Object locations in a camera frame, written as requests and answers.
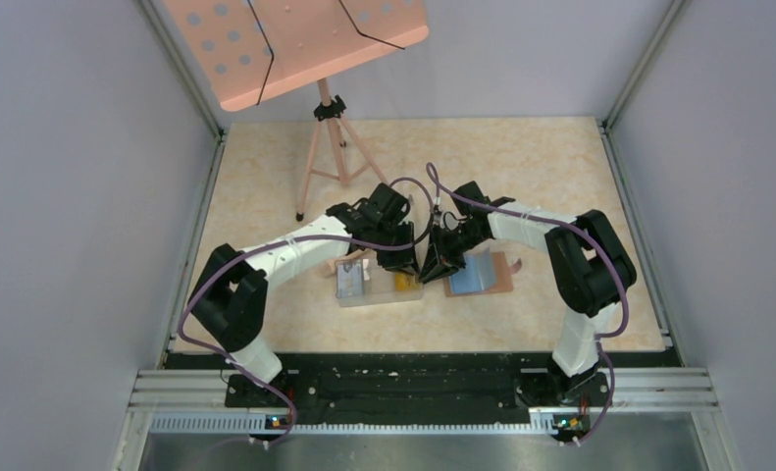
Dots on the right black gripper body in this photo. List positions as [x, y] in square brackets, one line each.
[461, 235]

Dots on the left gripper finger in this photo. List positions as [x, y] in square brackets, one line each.
[388, 258]
[408, 258]

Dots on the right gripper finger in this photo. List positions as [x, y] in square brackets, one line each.
[451, 258]
[431, 267]

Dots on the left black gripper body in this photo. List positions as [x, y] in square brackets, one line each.
[391, 231]

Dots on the brown leather card holder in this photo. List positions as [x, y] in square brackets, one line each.
[488, 272]

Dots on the clear plastic card box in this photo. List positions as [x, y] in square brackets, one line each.
[379, 289]

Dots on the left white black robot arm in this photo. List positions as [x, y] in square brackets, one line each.
[230, 296]

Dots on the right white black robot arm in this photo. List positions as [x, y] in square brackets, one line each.
[591, 267]

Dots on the yellow credit card stack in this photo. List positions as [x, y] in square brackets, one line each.
[405, 282]

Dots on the grey white credit card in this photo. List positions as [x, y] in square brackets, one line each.
[351, 278]

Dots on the pink music stand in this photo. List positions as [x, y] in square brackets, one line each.
[253, 51]

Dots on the pink cylindrical handle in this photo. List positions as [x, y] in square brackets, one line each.
[329, 268]

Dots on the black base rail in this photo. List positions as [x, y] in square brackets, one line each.
[420, 389]

